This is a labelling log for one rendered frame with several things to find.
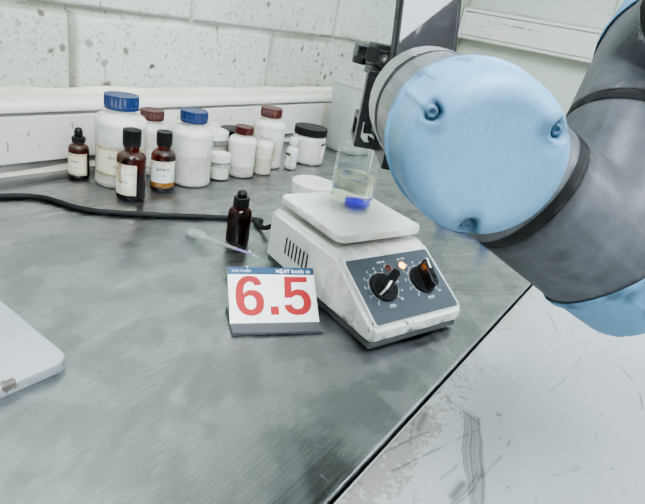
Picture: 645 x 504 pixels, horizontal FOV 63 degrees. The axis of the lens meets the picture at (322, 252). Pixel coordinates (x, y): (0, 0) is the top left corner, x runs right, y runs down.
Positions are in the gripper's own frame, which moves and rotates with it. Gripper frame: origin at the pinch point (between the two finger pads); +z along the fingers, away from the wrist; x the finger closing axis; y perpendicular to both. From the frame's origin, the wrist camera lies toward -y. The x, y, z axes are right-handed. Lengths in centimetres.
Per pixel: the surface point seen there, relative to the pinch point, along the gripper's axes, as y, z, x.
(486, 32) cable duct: -7, 133, 48
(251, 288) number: 23.3, -11.2, -10.4
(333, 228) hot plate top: 17.2, -7.3, -3.2
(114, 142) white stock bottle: 18.7, 15.8, -33.4
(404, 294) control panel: 21.8, -10.4, 4.9
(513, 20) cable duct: -11, 129, 54
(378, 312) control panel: 22.4, -13.7, 2.0
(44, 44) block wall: 8, 23, -46
